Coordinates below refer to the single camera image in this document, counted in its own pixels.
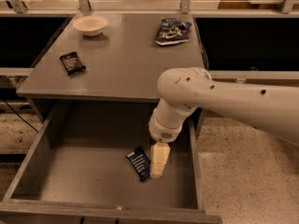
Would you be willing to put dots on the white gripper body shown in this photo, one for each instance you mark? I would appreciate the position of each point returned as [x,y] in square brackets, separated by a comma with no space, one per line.
[163,132]

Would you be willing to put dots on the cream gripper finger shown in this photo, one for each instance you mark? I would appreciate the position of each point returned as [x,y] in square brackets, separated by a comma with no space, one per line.
[159,154]

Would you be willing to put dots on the dark blue rxbar wrapper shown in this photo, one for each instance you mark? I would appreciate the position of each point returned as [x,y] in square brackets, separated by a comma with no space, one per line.
[140,162]

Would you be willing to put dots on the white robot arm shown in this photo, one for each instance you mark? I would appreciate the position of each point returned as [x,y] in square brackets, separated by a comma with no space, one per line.
[272,109]

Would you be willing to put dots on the grey open top drawer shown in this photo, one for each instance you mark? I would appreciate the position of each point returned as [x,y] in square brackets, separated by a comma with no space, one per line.
[77,172]

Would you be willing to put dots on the grey cabinet with counter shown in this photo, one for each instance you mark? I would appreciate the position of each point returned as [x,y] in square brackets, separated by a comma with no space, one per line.
[123,65]

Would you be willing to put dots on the blue chip bag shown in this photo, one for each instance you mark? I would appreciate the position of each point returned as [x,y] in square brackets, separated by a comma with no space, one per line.
[172,31]

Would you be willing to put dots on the black snack bar wrapper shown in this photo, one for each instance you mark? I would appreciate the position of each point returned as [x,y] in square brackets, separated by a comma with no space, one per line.
[72,63]

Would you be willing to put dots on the white ceramic bowl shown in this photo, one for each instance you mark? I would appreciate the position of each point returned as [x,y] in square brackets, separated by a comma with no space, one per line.
[92,25]

